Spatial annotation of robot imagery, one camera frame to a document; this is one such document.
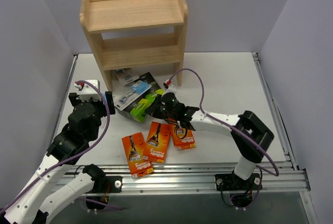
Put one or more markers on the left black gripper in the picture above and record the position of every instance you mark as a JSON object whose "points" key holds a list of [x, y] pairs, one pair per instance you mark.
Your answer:
{"points": [[109, 102]]}

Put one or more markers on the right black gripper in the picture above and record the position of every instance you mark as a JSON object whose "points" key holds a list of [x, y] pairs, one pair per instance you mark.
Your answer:
{"points": [[157, 106]]}

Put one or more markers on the green black razor box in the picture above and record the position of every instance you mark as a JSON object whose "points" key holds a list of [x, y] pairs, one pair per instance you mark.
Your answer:
{"points": [[135, 110], [153, 91]]}

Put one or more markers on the orange fusion box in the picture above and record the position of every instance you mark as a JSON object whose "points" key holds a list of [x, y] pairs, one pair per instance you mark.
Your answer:
{"points": [[183, 139], [157, 142], [134, 151]]}

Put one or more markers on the second left white arm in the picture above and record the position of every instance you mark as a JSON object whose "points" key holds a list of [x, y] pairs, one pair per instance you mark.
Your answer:
{"points": [[67, 144]]}

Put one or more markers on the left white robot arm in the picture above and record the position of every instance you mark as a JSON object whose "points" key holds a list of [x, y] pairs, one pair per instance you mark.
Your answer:
{"points": [[37, 203]]}

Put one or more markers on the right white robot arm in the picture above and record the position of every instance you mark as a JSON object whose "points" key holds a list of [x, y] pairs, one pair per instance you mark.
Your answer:
{"points": [[251, 136]]}

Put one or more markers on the blue razor blister under shelf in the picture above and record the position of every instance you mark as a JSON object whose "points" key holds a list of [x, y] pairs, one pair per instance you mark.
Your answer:
{"points": [[126, 76]]}

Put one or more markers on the wooden two-tier shelf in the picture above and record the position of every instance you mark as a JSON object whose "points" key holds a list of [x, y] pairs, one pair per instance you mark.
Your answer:
{"points": [[101, 16]]}

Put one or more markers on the blue razor blister middle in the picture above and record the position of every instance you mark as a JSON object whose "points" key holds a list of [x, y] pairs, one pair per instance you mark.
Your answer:
{"points": [[137, 89]]}

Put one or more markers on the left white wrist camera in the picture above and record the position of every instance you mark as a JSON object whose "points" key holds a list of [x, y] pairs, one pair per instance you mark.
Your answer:
{"points": [[86, 92]]}

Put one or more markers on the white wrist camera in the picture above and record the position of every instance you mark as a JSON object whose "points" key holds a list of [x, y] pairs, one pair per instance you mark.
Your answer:
{"points": [[169, 87], [86, 92]]}

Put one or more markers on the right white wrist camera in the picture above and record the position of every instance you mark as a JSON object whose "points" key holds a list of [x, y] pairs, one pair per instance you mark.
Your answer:
{"points": [[169, 87]]}

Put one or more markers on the aluminium frame rail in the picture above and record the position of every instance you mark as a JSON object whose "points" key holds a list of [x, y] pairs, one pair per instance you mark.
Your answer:
{"points": [[200, 179]]}

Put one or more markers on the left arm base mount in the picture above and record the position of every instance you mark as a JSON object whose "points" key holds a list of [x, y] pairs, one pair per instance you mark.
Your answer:
{"points": [[109, 182]]}

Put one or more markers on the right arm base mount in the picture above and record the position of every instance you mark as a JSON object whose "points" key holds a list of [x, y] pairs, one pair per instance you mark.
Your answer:
{"points": [[231, 182]]}

